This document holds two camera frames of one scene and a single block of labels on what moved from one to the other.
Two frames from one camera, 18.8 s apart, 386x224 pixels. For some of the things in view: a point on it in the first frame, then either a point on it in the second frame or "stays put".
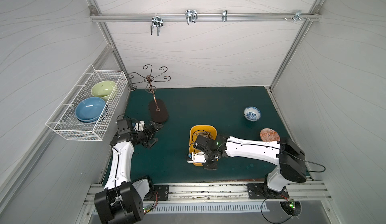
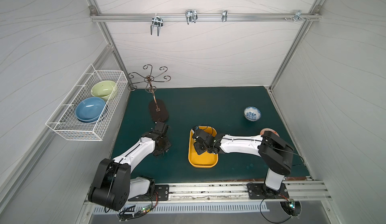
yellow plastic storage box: x=208 y=130 stays put
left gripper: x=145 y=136 -> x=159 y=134
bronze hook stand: x=158 y=109 stays put
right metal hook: x=297 y=14 stays put
